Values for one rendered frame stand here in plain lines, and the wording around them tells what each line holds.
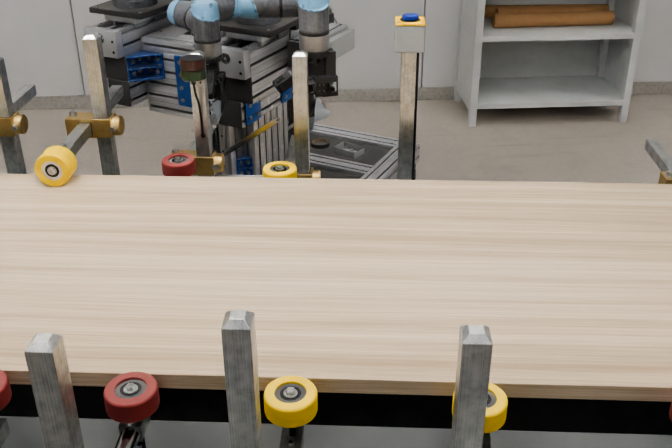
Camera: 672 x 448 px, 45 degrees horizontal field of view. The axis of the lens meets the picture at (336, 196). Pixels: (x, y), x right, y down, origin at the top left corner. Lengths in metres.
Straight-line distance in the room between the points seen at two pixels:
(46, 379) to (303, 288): 0.56
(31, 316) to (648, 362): 1.02
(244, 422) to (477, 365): 0.30
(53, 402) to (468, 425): 0.51
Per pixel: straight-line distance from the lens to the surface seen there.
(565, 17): 4.67
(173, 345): 1.35
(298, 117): 1.99
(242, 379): 1.00
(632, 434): 1.40
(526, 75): 5.03
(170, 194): 1.82
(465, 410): 1.02
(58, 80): 5.01
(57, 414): 1.10
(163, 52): 2.83
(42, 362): 1.05
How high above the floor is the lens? 1.71
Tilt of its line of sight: 27 degrees down
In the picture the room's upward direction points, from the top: straight up
